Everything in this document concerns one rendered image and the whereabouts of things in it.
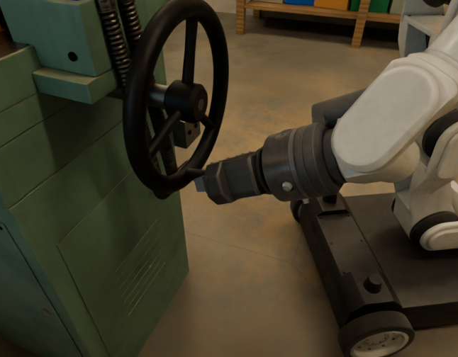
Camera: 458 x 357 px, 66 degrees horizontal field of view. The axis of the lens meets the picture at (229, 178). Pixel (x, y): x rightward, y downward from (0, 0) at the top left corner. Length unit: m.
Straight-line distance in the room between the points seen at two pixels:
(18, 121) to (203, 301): 0.87
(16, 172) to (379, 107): 0.47
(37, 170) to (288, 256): 0.98
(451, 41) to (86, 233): 0.63
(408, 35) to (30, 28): 0.72
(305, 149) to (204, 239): 1.04
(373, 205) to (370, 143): 1.03
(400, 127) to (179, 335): 0.98
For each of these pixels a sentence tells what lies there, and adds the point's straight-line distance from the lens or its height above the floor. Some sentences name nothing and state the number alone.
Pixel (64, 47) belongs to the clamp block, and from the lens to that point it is 0.53.
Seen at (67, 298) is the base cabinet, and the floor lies 0.46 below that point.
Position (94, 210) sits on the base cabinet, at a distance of 0.73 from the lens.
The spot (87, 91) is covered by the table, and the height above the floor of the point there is 0.86.
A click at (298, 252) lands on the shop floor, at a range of 1.39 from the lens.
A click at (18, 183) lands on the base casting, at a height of 0.74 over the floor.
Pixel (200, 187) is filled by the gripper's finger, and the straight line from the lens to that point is 0.53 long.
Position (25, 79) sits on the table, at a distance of 0.56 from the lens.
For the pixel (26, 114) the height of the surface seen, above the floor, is 0.82.
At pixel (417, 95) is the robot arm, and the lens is 0.36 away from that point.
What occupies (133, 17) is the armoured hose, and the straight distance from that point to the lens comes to 0.54.
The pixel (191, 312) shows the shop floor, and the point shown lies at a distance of 1.23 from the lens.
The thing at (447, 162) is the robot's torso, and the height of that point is 0.57.
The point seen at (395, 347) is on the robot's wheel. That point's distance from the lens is 1.20.
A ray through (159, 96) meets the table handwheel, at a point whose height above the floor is 0.82.
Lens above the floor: 1.07
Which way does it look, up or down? 40 degrees down
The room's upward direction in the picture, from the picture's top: straight up
